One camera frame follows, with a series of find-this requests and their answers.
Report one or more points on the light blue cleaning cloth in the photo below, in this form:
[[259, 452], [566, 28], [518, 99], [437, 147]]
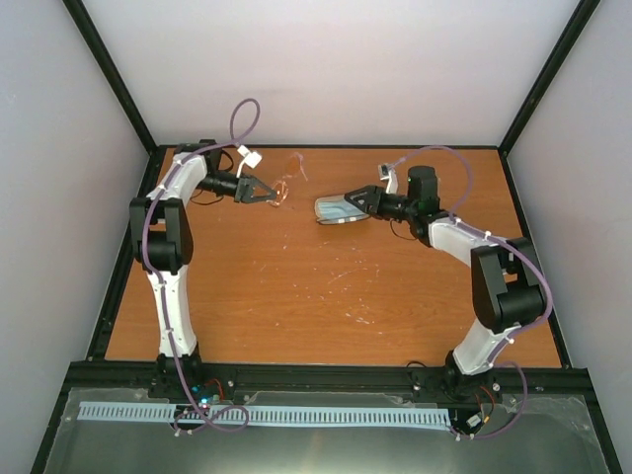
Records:
[[336, 207]]

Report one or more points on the brown plaid glasses case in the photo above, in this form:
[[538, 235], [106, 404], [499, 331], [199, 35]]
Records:
[[338, 210]]

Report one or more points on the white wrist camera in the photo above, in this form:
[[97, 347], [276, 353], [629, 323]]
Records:
[[249, 159], [387, 174]]

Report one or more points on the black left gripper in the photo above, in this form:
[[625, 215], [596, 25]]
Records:
[[246, 196]]

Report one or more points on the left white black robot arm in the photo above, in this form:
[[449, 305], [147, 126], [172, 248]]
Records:
[[163, 243]]

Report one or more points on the black aluminium frame rail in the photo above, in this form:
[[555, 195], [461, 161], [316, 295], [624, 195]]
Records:
[[239, 380]]

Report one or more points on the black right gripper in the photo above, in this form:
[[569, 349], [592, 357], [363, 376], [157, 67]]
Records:
[[372, 193]]

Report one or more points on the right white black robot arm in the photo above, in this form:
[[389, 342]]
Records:
[[509, 291]]

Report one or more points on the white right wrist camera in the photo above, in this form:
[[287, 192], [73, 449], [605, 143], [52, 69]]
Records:
[[387, 174]]

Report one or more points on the orange tinted sunglasses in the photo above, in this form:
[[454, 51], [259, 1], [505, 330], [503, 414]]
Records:
[[293, 172]]

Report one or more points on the light blue slotted cable duct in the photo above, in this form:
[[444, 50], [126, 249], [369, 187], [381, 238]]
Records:
[[270, 416]]

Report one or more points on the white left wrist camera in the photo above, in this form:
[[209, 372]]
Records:
[[249, 159]]

